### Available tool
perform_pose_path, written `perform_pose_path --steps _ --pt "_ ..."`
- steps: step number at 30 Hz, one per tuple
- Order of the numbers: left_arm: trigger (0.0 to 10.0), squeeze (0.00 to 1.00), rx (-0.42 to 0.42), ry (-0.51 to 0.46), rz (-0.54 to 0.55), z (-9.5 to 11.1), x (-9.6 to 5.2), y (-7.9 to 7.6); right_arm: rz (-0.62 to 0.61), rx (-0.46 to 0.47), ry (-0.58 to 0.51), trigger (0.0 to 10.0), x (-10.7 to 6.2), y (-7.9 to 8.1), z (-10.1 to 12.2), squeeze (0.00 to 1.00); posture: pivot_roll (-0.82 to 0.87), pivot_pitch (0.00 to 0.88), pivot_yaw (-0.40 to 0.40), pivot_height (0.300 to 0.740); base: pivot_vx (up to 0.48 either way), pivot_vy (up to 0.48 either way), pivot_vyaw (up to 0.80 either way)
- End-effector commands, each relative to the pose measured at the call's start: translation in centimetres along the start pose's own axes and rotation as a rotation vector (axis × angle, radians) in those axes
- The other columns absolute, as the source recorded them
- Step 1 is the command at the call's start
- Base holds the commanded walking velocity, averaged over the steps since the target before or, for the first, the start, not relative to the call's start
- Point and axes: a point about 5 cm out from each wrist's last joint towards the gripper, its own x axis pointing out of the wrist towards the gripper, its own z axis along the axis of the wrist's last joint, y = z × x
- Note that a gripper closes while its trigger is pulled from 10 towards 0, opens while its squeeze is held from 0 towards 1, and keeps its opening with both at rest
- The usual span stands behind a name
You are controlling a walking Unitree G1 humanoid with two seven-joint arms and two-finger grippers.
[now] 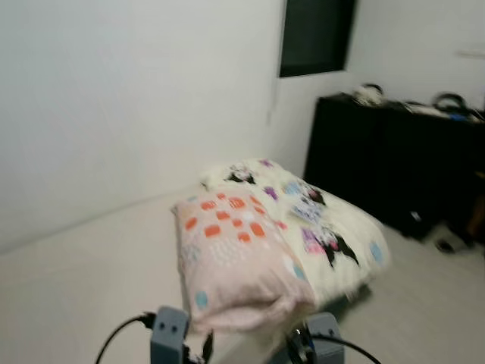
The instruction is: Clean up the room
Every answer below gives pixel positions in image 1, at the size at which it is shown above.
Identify cream mattress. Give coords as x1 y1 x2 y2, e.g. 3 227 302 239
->
0 182 380 364

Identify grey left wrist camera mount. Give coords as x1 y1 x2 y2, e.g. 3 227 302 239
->
149 306 190 364

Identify cream cartoon print quilt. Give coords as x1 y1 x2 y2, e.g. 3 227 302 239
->
199 158 392 304

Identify pink pillow orange spots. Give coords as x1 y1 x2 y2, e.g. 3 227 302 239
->
173 188 319 336

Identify dark window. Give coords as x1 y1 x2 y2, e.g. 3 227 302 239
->
278 0 358 79

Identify white grey headset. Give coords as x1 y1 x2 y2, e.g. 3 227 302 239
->
351 83 385 106

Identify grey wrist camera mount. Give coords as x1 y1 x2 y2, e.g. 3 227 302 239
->
149 306 190 364
305 312 346 364

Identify black headset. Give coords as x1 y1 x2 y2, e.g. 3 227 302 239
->
430 92 469 116

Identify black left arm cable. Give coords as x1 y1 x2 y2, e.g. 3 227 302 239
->
95 312 156 364

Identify black cabinet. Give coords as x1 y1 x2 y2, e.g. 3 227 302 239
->
303 93 485 245

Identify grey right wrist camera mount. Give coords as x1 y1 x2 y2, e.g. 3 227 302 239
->
305 312 346 364

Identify small dark floor item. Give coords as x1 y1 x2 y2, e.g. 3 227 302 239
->
434 227 468 255

